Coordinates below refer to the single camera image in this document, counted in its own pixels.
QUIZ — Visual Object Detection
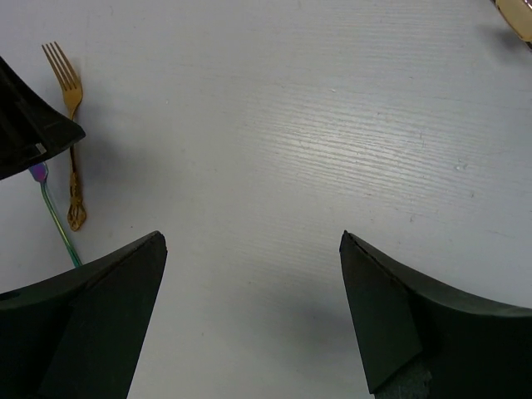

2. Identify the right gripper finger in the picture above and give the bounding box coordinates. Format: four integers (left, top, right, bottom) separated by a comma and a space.
1, 231, 167, 398
339, 232, 531, 398

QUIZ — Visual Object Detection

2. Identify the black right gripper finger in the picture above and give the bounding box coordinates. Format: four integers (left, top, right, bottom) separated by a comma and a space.
1, 61, 86, 180

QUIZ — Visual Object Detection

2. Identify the iridescent rainbow fork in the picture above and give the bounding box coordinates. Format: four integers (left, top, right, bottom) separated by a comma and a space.
28, 162, 82, 268

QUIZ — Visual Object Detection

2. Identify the gold ornate fork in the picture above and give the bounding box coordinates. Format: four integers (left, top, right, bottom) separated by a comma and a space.
42, 42, 86, 231

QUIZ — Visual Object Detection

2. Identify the clear compartment organizer tray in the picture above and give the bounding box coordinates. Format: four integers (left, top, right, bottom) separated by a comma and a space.
494, 0, 531, 42

